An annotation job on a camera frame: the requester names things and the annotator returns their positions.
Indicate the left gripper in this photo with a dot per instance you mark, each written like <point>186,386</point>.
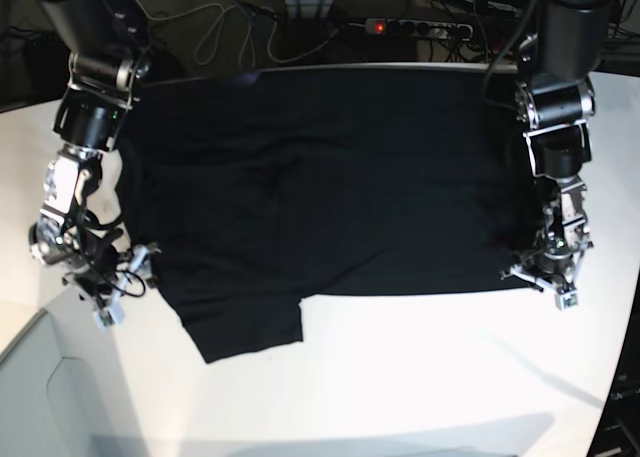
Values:
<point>554,262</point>

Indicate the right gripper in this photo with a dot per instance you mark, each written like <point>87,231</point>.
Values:
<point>87,252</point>

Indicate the black T-shirt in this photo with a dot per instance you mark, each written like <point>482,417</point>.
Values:
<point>342,182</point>

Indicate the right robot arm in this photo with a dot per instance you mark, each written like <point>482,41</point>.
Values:
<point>109,44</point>

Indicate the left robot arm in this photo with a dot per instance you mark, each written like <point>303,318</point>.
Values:
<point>542,75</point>

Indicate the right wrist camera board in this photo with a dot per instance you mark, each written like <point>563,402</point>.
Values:
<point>109,316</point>

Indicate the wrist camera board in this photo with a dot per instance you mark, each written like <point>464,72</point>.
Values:
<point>109,316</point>
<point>566,298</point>

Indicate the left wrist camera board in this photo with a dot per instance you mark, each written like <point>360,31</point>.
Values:
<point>566,298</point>

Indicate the black power strip red switch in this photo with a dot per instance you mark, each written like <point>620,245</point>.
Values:
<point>419,29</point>

